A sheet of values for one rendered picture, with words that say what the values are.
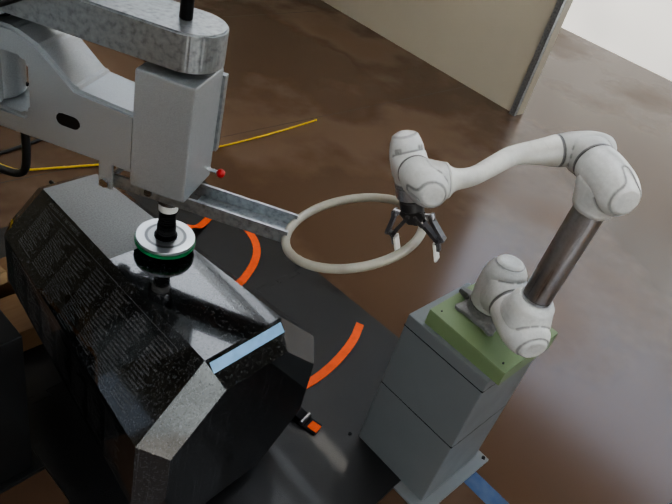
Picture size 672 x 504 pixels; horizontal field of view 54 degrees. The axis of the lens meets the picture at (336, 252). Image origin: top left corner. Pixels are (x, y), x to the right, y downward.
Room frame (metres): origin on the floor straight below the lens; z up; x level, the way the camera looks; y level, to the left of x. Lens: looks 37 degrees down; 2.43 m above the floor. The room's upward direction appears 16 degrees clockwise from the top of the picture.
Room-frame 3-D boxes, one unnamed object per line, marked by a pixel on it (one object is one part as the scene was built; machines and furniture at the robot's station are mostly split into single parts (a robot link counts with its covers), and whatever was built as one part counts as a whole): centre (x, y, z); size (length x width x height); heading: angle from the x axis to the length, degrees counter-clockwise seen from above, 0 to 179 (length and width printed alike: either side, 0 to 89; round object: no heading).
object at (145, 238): (1.87, 0.62, 0.89); 0.21 x 0.21 x 0.01
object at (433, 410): (1.99, -0.62, 0.40); 0.50 x 0.50 x 0.80; 53
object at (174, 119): (1.88, 0.70, 1.34); 0.36 x 0.22 x 0.45; 85
